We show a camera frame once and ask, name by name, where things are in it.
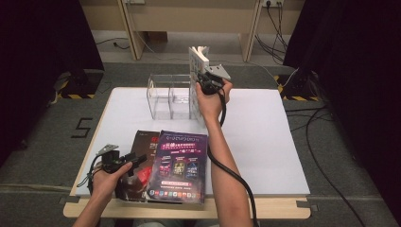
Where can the white wall socket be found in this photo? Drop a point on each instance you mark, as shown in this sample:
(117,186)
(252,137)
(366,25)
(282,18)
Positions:
(135,1)

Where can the purple cover magazine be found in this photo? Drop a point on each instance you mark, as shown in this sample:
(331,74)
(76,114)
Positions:
(178,167)

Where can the black curtain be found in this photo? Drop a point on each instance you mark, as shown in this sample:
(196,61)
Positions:
(362,78)
(38,63)

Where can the black stand base striped tape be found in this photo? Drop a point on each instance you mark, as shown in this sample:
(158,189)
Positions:
(85,85)
(299,85)

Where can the white book with colourful pictures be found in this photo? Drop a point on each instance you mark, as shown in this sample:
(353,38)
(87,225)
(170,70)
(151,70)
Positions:
(195,63)

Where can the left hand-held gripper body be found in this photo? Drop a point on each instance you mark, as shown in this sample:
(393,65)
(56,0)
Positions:
(110,162)

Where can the person's right hand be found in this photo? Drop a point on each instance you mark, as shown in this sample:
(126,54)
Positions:
(211,107)

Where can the person's left hand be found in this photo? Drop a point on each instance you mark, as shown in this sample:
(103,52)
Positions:
(107,186)

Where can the beige wooden desk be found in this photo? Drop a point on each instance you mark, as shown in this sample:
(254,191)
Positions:
(189,15)

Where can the dark brown magazine red print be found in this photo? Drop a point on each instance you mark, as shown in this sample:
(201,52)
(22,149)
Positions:
(143,142)

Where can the light wooden table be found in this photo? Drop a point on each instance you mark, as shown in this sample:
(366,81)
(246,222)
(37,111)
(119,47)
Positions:
(283,208)

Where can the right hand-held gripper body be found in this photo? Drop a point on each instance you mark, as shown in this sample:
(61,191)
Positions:
(212,83)

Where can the clear acrylic book rack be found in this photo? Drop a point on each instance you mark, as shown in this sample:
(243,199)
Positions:
(167,97)

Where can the white socket with black plugs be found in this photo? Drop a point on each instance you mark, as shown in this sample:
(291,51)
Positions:
(272,2)

